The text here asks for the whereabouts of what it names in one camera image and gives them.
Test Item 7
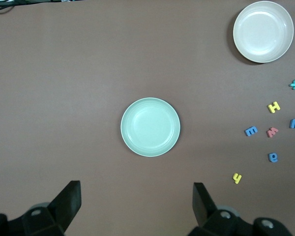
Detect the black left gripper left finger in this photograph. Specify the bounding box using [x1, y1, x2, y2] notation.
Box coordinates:
[0, 180, 82, 236]

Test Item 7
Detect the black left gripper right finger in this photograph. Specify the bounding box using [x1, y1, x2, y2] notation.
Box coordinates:
[189, 182, 291, 236]

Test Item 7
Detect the red lowercase letter w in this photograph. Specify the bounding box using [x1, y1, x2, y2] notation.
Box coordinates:
[265, 126, 279, 138]

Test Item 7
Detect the yellow uppercase letter H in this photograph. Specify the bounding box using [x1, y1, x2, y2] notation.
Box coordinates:
[267, 101, 281, 114]

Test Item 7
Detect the blue lowercase letter m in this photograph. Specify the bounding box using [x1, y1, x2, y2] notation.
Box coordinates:
[244, 126, 259, 137]

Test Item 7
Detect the green round plate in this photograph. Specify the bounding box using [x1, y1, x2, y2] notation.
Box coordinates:
[120, 97, 181, 157]

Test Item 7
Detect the beige round plate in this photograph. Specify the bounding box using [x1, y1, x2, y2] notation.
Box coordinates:
[233, 0, 295, 64]

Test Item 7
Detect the brown table cover mat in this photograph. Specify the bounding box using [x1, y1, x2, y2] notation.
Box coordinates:
[0, 0, 295, 236]

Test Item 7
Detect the black cable bundle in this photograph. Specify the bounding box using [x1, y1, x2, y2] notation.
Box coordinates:
[0, 0, 72, 15]

